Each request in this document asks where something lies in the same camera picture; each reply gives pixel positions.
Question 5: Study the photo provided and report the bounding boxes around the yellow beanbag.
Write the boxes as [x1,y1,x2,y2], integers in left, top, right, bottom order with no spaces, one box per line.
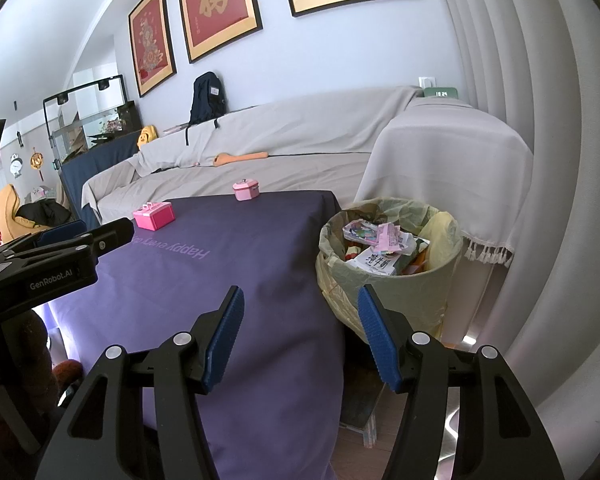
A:
[0,184,51,241]

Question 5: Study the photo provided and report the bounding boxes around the dark blue backpack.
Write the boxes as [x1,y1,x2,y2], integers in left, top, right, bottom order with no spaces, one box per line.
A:
[186,71,228,147]

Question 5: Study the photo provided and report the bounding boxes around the glass fish tank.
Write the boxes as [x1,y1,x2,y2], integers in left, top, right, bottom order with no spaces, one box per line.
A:
[42,74,143,166]

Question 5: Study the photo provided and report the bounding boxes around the grey covered sofa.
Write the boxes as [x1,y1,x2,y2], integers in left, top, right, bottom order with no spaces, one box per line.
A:
[81,85,535,267]

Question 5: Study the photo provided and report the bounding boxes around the purple tablecloth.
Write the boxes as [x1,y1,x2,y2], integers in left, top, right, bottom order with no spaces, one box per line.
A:
[45,189,351,480]

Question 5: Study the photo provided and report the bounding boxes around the bin with yellow bag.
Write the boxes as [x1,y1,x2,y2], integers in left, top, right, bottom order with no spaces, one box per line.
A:
[316,197,463,343]

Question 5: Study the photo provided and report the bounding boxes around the navy cloth covered cabinet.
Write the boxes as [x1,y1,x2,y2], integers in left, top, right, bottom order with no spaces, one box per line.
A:
[59,134,141,221]

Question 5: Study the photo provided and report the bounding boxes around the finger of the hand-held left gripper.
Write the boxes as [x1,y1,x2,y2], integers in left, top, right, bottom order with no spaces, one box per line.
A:
[0,217,136,263]
[36,220,90,248]

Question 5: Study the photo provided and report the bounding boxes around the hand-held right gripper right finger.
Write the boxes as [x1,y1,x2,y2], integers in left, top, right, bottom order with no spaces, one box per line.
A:
[357,284,566,480]

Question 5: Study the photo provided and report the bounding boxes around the pink gift box with handles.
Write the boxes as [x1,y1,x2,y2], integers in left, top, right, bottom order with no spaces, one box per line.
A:
[132,201,175,232]

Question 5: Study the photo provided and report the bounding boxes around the white milk carton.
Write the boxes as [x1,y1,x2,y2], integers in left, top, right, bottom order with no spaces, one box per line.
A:
[347,249,398,277]

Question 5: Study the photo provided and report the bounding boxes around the red framed figure picture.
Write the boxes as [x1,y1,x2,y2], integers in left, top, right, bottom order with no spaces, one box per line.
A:
[128,0,177,98]

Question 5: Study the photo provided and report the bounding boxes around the orange back scratcher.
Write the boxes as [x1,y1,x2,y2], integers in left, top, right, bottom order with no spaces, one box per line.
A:
[214,151,270,167]

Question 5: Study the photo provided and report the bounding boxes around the long pink wrapper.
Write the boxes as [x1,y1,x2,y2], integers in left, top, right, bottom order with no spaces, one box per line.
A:
[375,224,416,253]

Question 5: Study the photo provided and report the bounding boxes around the black jacket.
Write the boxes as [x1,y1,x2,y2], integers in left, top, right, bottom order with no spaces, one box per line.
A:
[17,201,73,231]

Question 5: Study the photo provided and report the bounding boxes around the red framed calligraphy picture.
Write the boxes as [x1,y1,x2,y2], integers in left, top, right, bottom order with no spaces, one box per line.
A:
[176,0,263,64]

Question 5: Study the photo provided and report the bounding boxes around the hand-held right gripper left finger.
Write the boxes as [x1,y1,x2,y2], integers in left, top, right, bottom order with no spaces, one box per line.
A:
[42,285,246,480]

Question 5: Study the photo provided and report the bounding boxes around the white curtain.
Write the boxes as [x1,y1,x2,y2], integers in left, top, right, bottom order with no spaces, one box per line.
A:
[430,0,600,411]

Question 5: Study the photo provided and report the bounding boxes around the pink hexagonal box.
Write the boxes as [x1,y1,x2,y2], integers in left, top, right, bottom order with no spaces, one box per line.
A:
[232,178,261,202]

